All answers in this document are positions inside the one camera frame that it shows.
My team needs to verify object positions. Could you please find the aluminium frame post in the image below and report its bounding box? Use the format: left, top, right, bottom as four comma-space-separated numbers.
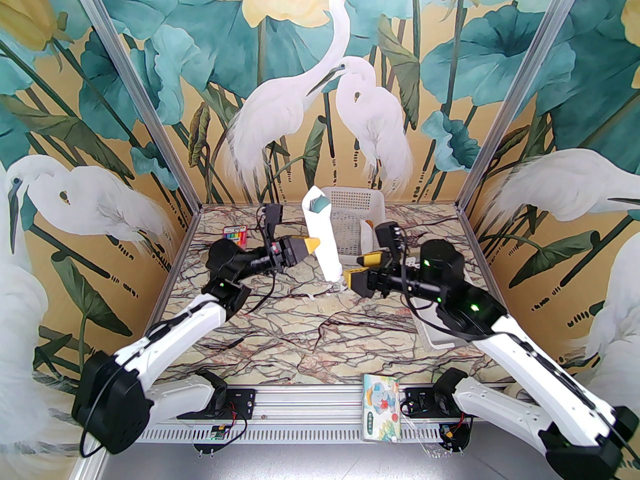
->
64, 0, 202, 208
456, 0, 593, 210

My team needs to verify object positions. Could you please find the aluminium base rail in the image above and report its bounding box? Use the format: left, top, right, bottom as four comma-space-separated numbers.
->
145, 385, 501, 421

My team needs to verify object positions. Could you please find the white plastic bottle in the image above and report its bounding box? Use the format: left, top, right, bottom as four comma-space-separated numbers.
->
360, 219, 379, 259

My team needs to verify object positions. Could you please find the white paper napkin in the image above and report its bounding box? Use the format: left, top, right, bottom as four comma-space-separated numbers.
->
302, 186, 347, 285

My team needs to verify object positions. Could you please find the large white perforated basket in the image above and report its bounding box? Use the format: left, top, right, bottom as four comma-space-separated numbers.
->
320, 186, 387, 260

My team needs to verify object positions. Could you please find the elephant print tissue pack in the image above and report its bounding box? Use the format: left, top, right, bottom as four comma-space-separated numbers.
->
362, 374, 402, 443

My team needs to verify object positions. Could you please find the narrow white perforated tray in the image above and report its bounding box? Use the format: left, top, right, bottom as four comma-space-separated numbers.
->
402, 255, 457, 351

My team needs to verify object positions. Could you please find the pack of coloured markers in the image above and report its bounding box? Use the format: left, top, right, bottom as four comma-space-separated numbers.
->
222, 224, 248, 249

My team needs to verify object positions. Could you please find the perforated metal panel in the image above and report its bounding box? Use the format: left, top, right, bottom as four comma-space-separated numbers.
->
135, 425, 546, 444

